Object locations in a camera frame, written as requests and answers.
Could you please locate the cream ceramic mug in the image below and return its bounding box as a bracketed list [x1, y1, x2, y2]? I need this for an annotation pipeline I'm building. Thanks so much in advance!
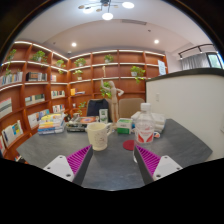
[85, 121, 113, 152]

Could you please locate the beige chair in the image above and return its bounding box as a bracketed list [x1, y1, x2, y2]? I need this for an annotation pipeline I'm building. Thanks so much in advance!
[118, 97, 146, 119]

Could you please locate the black ceiling track rail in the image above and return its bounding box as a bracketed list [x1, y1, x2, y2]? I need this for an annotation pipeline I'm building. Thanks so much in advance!
[177, 43, 214, 59]

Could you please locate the wooden wall shelf unit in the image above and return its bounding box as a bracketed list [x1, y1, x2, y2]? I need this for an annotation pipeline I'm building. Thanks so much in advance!
[0, 40, 169, 161]

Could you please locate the flat round red coaster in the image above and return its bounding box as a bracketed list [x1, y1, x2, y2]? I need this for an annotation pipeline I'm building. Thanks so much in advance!
[122, 139, 136, 152]

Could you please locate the ceiling air vent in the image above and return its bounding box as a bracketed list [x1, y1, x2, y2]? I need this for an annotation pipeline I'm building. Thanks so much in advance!
[120, 18, 148, 27]

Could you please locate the grey curtain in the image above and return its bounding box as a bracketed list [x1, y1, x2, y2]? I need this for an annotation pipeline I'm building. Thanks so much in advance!
[180, 53, 211, 71]

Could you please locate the dark blue chair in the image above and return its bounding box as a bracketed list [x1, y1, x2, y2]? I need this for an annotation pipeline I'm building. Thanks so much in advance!
[86, 98, 110, 123]

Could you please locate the white tissue pack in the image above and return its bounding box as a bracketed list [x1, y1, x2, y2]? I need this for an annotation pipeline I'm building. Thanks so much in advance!
[153, 123, 166, 135]
[130, 110, 167, 127]

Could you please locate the flat green-white box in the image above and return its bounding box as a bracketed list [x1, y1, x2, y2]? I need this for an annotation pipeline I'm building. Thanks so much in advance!
[116, 117, 134, 135]

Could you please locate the white partition with dark top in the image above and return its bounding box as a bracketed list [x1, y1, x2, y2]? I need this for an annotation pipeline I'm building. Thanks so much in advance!
[145, 67, 224, 161]

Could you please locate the wooden artist mannequin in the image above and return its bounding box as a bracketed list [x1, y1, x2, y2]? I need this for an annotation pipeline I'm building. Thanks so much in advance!
[100, 65, 125, 126]

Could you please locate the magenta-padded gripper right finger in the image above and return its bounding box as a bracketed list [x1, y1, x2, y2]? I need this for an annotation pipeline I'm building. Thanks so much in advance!
[133, 144, 184, 185]

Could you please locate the tall green-white carton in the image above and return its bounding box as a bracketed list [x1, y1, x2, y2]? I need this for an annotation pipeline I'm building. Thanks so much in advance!
[99, 108, 110, 124]

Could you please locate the clear plastic water bottle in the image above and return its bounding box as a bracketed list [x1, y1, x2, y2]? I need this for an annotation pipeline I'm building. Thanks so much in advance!
[133, 102, 157, 164]

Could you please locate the window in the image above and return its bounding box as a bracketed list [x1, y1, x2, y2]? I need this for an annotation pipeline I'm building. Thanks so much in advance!
[207, 52, 224, 70]

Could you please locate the colourful book stack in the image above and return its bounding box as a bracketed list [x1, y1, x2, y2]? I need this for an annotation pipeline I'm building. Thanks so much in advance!
[37, 113, 67, 136]

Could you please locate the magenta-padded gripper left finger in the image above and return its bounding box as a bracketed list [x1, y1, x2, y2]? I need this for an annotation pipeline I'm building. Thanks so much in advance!
[43, 144, 95, 187]

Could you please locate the multi-bulb ceiling lamp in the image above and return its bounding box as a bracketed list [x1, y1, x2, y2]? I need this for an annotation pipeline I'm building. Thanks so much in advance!
[78, 0, 135, 22]

